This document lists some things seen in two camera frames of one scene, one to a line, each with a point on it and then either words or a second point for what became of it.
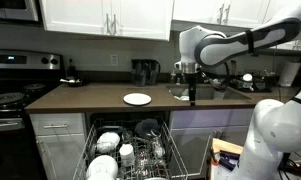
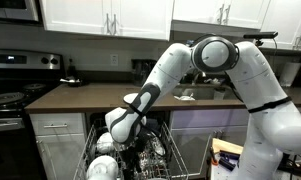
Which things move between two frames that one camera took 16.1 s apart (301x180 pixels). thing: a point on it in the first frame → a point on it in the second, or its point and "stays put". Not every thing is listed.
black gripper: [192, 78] → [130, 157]
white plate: [102, 168] stays put
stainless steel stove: [18, 78] stays put
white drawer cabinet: [59, 139] stays put
